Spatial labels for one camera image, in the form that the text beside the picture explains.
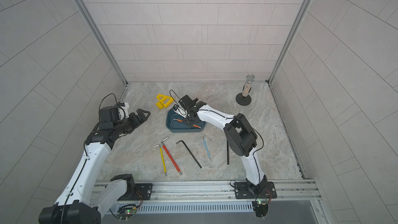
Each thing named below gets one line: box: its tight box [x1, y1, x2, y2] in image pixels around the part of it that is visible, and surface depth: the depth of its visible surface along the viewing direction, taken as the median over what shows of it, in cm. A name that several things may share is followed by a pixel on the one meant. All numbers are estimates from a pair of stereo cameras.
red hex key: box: [161, 136, 182, 176], surface depth 84 cm
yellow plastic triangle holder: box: [155, 93, 176, 110], surface depth 107 cm
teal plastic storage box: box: [165, 107, 207, 133], surface depth 93 cm
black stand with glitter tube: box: [235, 73, 256, 106], surface depth 106 cm
